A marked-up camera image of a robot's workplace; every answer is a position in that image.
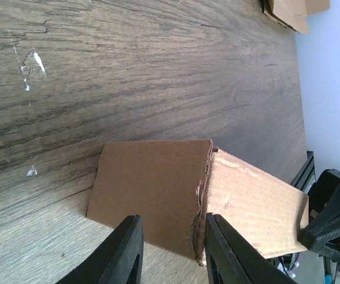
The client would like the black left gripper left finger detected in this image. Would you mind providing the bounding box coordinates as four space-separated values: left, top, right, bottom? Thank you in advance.
58 215 144 283

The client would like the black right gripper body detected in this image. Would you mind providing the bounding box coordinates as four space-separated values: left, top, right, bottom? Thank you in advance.
308 169 340 219

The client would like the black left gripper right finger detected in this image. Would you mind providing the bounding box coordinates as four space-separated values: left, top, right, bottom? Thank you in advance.
204 213 294 284

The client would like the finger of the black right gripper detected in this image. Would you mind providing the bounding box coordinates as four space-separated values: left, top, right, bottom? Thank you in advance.
297 184 340 264

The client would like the small brown cardboard box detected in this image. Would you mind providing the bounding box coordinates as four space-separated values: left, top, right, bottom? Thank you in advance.
86 140 309 264

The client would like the stack of small flat blanks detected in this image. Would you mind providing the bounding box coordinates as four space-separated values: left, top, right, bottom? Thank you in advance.
262 0 331 34

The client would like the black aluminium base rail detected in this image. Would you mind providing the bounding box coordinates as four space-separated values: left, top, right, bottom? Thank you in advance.
290 151 316 193

